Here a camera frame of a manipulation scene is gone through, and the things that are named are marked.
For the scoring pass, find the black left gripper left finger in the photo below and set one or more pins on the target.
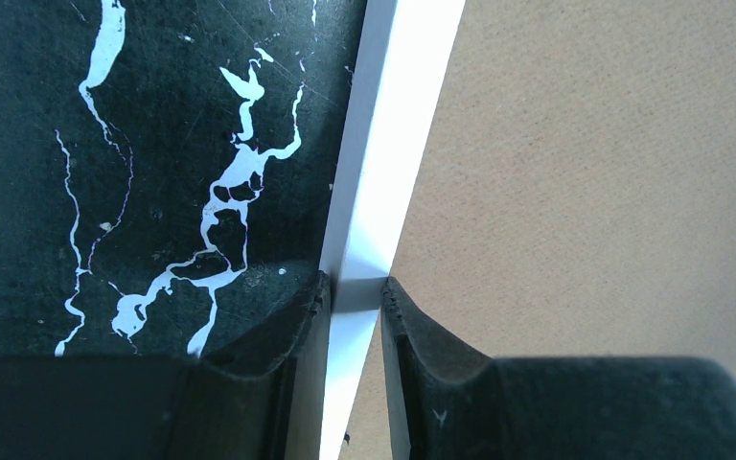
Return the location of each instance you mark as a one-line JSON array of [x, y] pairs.
[[259, 397]]

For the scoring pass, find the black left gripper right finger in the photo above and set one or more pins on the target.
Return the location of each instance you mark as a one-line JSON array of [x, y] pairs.
[[447, 400]]

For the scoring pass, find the white picture frame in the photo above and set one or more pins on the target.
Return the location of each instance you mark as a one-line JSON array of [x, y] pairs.
[[577, 196]]

